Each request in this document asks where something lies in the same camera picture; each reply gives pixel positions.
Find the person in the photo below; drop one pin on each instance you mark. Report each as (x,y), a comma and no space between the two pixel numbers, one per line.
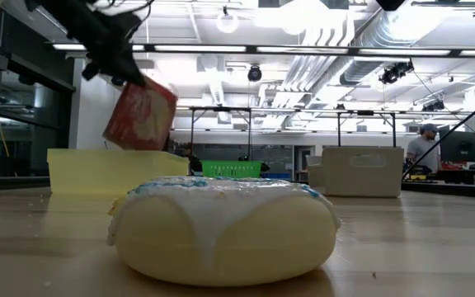
(423,150)

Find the green plastic basket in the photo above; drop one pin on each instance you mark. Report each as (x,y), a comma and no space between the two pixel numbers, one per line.
(231,169)

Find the round white ceiling lamp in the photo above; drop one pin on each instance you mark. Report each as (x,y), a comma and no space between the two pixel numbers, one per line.
(227,29)

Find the silver ventilation duct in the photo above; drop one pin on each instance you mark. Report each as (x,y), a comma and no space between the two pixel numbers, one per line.
(365,68)

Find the black ceiling spotlight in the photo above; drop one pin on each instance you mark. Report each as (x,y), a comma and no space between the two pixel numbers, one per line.
(394,73)
(433,106)
(255,74)

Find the yellow translucent plastic bin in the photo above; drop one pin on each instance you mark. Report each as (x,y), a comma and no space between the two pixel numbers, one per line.
(97,173)

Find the red snack packet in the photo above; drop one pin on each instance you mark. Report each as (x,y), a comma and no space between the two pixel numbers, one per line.
(142,119)

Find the white iced donut blue sprinkles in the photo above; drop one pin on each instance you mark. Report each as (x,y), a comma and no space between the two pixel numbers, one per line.
(221,239)

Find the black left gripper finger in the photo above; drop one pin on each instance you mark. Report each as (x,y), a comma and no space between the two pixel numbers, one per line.
(130,72)

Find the black computer monitor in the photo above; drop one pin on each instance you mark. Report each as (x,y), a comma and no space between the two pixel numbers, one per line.
(464,146)

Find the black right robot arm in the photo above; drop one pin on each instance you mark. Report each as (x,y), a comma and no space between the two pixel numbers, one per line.
(390,4)

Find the grey plastic bin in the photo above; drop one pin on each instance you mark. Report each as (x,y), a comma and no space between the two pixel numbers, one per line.
(357,177)

